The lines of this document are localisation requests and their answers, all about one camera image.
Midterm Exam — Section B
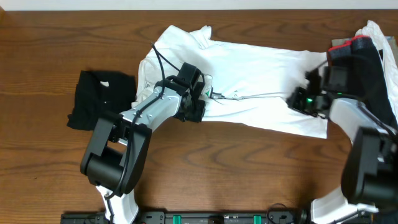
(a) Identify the white t-shirt with robot print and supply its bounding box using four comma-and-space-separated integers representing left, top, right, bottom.
136, 26, 327, 139

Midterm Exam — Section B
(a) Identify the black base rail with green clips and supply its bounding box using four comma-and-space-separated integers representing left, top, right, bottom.
60, 203, 373, 224

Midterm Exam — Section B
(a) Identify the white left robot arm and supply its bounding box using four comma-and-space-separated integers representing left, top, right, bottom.
80, 63, 205, 223

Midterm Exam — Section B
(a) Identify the white garment at right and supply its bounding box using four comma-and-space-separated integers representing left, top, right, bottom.
355, 20, 397, 120

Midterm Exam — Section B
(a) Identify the black red-trimmed folded garment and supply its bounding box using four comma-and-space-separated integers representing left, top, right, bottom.
327, 35, 397, 128

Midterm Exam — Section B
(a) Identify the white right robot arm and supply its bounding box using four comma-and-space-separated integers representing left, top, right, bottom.
286, 62, 397, 223

